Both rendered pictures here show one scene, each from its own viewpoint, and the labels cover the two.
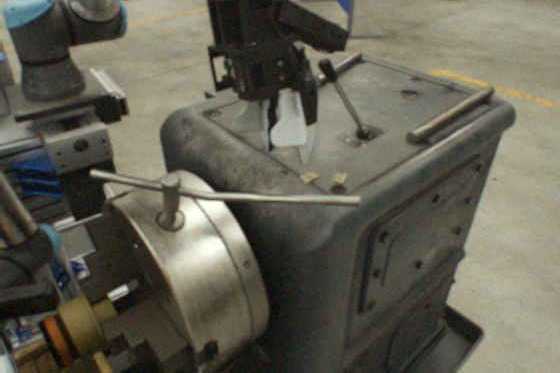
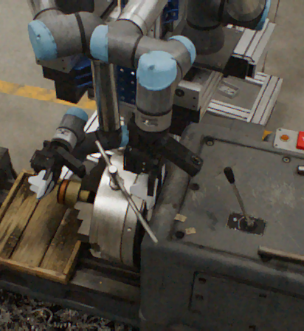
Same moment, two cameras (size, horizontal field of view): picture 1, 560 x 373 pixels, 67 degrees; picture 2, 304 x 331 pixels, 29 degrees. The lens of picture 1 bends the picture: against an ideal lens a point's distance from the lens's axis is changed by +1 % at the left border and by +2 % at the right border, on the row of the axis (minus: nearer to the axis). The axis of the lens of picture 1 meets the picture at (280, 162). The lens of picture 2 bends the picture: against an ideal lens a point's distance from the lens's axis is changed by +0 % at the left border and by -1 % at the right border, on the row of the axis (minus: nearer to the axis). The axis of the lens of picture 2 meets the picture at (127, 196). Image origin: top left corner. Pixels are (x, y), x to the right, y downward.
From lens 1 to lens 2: 107 cm
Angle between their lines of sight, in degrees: 46
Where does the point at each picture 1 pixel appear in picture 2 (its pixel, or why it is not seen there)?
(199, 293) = (101, 221)
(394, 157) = (233, 248)
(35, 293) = (75, 165)
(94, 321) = (75, 196)
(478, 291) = not seen: outside the picture
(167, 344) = (85, 229)
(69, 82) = (204, 45)
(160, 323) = not seen: hidden behind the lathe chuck
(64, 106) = not seen: hidden behind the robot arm
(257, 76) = (131, 162)
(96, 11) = (237, 13)
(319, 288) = (144, 267)
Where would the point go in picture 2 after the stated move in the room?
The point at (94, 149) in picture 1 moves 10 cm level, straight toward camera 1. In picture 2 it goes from (187, 99) to (172, 117)
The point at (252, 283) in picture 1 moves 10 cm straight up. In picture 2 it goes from (127, 239) to (126, 216)
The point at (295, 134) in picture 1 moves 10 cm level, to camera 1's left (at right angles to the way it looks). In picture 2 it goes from (142, 193) to (119, 165)
